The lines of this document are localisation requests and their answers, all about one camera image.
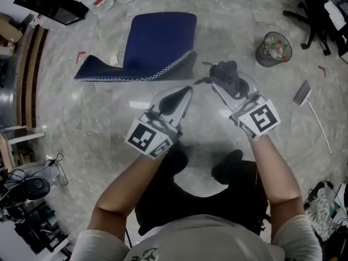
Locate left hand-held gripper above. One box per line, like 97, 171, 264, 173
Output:
125, 85, 194, 160

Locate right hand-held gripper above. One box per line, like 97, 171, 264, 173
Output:
210, 70, 282, 141

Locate dark grey cloth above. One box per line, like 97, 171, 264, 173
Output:
193, 60, 251, 101

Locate dark blue fabric chair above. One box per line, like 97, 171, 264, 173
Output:
73, 11, 198, 83

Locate person's right forearm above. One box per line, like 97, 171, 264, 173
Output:
248, 134, 306, 245

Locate person's left forearm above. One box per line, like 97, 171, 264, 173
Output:
86, 153, 170, 234

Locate black office chair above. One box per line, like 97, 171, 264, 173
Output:
282, 0, 348, 57

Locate person's left black shoe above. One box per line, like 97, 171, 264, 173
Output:
163, 141, 190, 174

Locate person's black shoe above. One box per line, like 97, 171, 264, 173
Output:
211, 148, 244, 185
163, 141, 190, 174

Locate person's right black shoe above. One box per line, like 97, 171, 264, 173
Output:
211, 148, 244, 185

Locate person's black trousers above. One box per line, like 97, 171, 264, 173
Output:
134, 156, 270, 237

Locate white folded garment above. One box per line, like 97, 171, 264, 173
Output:
324, 0, 347, 32

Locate person's white t-shirt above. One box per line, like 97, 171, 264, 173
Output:
69, 213, 325, 261

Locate brown wooden step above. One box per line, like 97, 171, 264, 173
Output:
15, 25, 50, 131

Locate patterned fabric bag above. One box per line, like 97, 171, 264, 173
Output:
303, 187, 338, 242

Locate black round device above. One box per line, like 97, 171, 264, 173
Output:
4, 176, 52, 202

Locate small wooden table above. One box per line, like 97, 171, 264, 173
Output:
0, 125, 46, 174

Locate brown cardboard sheet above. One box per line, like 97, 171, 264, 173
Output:
0, 12, 24, 44

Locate black wire mesh waste bin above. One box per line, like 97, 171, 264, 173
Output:
254, 31, 293, 69

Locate black adapter cable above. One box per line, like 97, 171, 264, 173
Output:
44, 153, 69, 188

